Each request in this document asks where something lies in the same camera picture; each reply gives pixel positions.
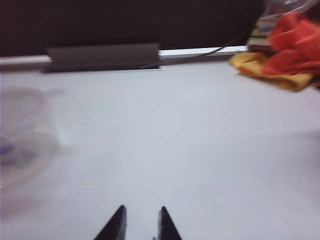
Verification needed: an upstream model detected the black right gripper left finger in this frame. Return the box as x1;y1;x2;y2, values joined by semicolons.
94;204;127;240

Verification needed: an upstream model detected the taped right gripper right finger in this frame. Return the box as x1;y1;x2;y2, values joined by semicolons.
157;206;185;240

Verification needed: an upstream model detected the round clear plastic box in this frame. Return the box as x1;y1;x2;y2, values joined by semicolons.
0;86;65;188

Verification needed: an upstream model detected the yellow cloth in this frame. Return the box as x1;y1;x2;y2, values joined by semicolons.
229;51;316;92

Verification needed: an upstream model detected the grey-brown desk divider panel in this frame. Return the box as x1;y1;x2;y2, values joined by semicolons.
0;0;266;59

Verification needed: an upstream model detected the printed plastic snack bag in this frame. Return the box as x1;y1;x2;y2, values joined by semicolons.
247;0;320;54

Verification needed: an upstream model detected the orange-red cloth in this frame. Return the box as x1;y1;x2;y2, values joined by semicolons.
261;12;320;76

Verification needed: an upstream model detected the white desk edge rail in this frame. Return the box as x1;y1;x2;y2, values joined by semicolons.
0;45;249;70

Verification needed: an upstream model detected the thin grey desk cable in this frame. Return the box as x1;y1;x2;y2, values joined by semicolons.
206;29;251;56

